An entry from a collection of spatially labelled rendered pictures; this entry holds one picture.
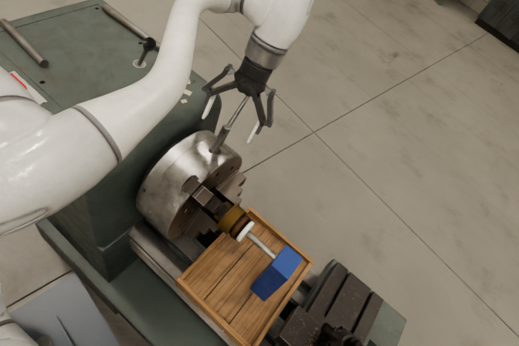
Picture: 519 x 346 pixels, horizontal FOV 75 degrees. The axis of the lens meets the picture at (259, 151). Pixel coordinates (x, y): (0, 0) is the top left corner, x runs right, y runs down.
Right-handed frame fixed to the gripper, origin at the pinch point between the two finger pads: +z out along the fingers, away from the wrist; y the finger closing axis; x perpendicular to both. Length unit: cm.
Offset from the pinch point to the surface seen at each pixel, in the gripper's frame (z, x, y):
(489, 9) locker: -67, -553, -235
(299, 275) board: 38, 1, -44
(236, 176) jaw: 17.7, -4.5, -9.0
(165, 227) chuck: 24.7, 19.5, 1.2
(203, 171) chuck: 8.5, 11.5, -0.6
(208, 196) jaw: 12.2, 14.6, -4.8
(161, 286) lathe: 78, 3, -5
